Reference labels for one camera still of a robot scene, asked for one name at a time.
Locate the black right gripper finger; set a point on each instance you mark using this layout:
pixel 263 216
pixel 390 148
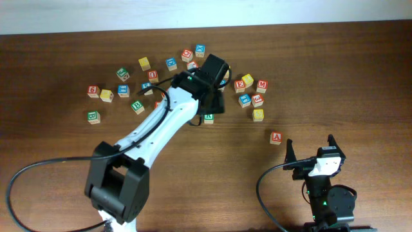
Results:
pixel 332 142
pixel 290 156

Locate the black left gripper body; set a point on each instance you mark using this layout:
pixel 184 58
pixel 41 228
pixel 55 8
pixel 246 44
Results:
pixel 215 105

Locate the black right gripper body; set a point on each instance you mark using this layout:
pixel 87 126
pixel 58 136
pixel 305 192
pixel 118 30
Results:
pixel 301 173

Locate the green R block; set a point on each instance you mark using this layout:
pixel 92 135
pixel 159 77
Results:
pixel 208 118

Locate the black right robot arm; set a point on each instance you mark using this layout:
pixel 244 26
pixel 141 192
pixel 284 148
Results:
pixel 332 206

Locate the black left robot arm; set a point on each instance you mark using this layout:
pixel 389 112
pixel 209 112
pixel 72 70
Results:
pixel 118 178

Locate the blue P block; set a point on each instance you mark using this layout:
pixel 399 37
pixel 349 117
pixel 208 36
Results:
pixel 223 83

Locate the red A block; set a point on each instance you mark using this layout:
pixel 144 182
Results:
pixel 276 138

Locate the blue E block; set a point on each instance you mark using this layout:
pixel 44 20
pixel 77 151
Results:
pixel 244 100

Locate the red E block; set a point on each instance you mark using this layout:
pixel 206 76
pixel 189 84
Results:
pixel 239 86

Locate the red Y block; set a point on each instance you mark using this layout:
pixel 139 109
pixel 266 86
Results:
pixel 192 64

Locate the yellow block right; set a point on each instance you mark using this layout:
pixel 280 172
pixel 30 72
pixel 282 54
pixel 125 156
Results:
pixel 248 80

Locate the red 3 block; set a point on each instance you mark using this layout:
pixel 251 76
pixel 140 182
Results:
pixel 257 100

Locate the yellow S block near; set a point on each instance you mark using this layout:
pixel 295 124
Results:
pixel 258 115

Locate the red C block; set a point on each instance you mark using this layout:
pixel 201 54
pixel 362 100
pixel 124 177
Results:
pixel 187 55

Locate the red M block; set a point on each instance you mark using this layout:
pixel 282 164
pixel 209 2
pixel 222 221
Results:
pixel 262 86

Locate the blue X block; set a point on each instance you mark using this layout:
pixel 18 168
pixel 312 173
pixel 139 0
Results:
pixel 200 50

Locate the red I block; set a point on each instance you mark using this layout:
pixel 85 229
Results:
pixel 157 103

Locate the blue D block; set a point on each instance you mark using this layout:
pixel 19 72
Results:
pixel 171 64

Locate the red U block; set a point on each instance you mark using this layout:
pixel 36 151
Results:
pixel 153 76

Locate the blue 5 block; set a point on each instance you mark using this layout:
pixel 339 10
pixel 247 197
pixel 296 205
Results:
pixel 146 85

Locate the green B block centre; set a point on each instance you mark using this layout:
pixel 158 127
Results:
pixel 137 107

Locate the green b block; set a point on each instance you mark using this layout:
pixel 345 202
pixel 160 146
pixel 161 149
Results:
pixel 93 117
pixel 137 107

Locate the yellow block far left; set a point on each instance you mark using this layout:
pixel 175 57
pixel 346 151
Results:
pixel 144 63

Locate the green J block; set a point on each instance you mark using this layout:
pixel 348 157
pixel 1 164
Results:
pixel 123 74

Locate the green B block left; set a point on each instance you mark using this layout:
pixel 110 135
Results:
pixel 93 117

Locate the red 6 block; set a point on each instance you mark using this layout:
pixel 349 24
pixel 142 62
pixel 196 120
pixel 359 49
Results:
pixel 93 91

